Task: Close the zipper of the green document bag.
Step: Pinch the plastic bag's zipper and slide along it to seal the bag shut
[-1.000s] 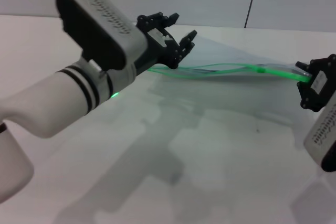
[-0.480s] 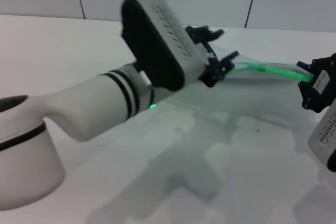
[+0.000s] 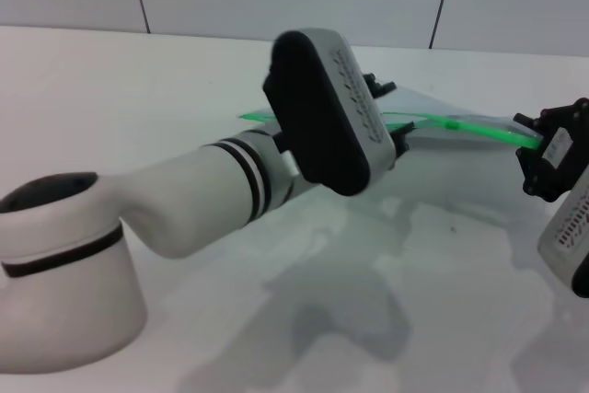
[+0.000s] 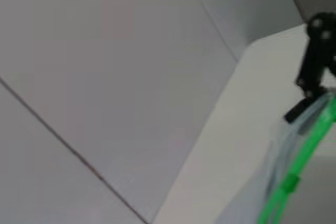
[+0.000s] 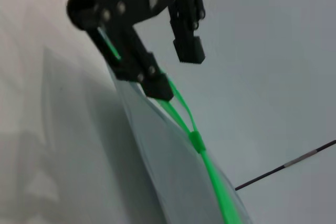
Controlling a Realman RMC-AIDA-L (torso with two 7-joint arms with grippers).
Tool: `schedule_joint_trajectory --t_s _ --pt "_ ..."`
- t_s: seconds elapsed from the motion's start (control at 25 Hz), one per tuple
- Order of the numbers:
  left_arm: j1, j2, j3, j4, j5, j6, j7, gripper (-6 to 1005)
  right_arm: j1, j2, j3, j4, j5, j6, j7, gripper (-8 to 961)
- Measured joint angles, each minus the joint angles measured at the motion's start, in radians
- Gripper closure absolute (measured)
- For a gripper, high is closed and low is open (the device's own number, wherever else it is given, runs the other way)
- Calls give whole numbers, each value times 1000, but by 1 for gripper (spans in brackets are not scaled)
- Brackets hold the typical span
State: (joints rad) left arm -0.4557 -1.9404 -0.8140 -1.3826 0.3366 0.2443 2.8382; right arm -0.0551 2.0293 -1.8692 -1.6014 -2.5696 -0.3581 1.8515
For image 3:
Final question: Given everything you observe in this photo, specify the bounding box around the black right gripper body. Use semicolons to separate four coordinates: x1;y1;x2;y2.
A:
533;98;589;203

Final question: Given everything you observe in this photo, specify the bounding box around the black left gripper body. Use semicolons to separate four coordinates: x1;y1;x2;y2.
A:
390;133;410;159

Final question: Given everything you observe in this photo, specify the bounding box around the transparent green-zipper document bag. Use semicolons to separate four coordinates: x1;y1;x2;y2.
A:
237;84;545;168

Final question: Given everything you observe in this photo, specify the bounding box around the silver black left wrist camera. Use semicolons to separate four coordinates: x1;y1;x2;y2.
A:
261;28;397;198

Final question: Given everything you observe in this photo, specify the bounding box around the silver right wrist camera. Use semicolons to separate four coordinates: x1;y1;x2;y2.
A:
537;179;589;298

